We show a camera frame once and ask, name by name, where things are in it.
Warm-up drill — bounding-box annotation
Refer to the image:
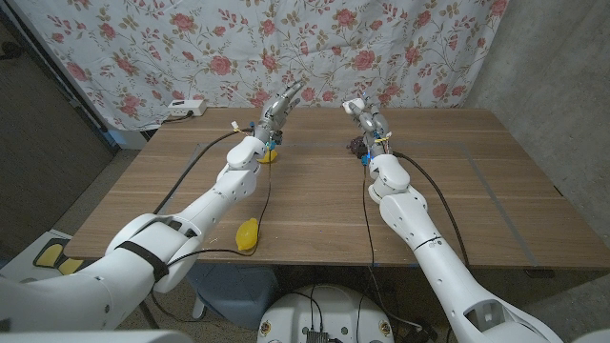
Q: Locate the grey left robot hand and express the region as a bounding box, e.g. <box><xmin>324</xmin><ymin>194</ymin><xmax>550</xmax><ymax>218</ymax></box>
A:
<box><xmin>254</xmin><ymin>79</ymin><xmax>307</xmax><ymax>151</ymax></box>

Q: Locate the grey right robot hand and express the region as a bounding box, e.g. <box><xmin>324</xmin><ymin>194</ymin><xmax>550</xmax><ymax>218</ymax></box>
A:
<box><xmin>342</xmin><ymin>96</ymin><xmax>395</xmax><ymax>164</ymax></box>

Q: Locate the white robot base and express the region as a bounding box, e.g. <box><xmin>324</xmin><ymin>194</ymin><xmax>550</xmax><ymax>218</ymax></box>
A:
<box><xmin>256</xmin><ymin>284</ymin><xmax>395</xmax><ymax>343</ymax></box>

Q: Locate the purple toy grape cluster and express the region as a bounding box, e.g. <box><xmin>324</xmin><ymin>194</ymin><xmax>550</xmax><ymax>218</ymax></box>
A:
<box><xmin>346</xmin><ymin>135</ymin><xmax>371</xmax><ymax>158</ymax></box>

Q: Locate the white power strip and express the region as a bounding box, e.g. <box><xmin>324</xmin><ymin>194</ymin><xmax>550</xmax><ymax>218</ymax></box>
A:
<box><xmin>167</xmin><ymin>98</ymin><xmax>208</xmax><ymax>118</ymax></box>

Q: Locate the floral print backdrop curtain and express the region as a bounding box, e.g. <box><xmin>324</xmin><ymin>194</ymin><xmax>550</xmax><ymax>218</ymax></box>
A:
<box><xmin>9</xmin><ymin>0</ymin><xmax>509</xmax><ymax>132</ymax></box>

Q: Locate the black power adapter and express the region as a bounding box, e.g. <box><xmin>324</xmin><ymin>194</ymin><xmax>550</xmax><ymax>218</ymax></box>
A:
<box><xmin>402</xmin><ymin>322</ymin><xmax>439</xmax><ymax>343</ymax></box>

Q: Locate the yellow and black floor mat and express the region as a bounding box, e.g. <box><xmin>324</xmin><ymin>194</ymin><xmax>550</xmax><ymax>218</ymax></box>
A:
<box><xmin>31</xmin><ymin>236</ymin><xmax>88</xmax><ymax>277</ymax></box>

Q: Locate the white robot chest edge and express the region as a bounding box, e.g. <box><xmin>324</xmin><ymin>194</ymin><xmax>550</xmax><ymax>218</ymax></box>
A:
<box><xmin>0</xmin><ymin>330</ymin><xmax>193</xmax><ymax>343</ymax></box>

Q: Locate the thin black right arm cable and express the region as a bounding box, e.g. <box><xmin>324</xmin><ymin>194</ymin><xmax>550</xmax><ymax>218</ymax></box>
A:
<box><xmin>361</xmin><ymin>164</ymin><xmax>376</xmax><ymax>268</ymax></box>

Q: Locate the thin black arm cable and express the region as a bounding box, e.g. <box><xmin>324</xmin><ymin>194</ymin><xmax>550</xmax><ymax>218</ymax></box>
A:
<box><xmin>361</xmin><ymin>164</ymin><xmax>376</xmax><ymax>268</ymax></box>
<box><xmin>166</xmin><ymin>148</ymin><xmax>274</xmax><ymax>268</ymax></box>

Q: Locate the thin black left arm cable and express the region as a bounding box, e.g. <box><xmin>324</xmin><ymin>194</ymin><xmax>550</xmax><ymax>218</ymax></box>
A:
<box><xmin>166</xmin><ymin>148</ymin><xmax>274</xmax><ymax>268</ymax></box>

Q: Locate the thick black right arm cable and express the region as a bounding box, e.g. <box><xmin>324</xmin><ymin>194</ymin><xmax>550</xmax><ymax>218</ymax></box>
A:
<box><xmin>393</xmin><ymin>151</ymin><xmax>471</xmax><ymax>267</ymax></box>

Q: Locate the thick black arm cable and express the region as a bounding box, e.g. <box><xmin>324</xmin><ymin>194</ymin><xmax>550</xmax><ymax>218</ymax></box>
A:
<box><xmin>152</xmin><ymin>127</ymin><xmax>256</xmax><ymax>215</ymax></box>
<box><xmin>393</xmin><ymin>151</ymin><xmax>471</xmax><ymax>267</ymax></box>

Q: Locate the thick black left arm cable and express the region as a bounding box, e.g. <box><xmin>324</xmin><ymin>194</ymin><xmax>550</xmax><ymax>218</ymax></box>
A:
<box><xmin>152</xmin><ymin>127</ymin><xmax>256</xmax><ymax>215</ymax></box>

